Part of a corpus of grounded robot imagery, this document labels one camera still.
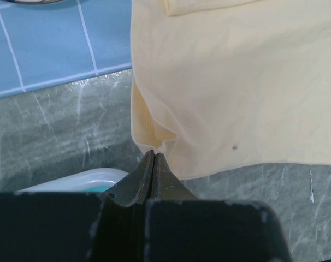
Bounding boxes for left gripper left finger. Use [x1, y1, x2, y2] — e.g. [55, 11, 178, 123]
[104, 151, 155, 206]

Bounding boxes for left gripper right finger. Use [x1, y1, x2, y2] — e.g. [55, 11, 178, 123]
[151, 153, 197, 200]

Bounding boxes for cream yellow t shirt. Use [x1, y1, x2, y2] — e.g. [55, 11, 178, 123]
[131, 1, 331, 179]

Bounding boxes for blue checked placemat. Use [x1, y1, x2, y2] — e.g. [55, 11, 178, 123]
[0, 1, 131, 98]

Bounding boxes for white plastic basket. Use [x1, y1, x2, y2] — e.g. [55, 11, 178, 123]
[19, 168, 128, 192]

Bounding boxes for striped white plate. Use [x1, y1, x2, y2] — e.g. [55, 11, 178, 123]
[4, 0, 61, 5]

